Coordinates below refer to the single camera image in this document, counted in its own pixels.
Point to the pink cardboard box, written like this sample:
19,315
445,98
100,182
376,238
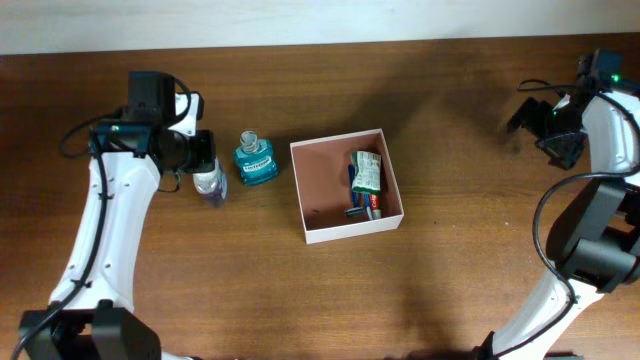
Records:
321,175

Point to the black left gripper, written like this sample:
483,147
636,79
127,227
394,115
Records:
206,157

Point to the green white tissue packet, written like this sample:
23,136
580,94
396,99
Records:
367,167

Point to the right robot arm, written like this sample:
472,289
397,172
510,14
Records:
585,228

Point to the blue disposable razor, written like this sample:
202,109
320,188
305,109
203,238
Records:
356,208

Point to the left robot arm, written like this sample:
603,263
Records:
90,314

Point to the blue white toothbrush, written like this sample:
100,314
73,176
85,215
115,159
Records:
368,207

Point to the teal Listerine mouthwash bottle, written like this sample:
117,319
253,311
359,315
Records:
255,159

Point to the clear foam pump bottle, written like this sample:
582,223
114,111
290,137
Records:
213,185

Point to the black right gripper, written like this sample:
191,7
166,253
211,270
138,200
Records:
537,114

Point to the red green toothpaste tube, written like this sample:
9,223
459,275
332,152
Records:
375,206

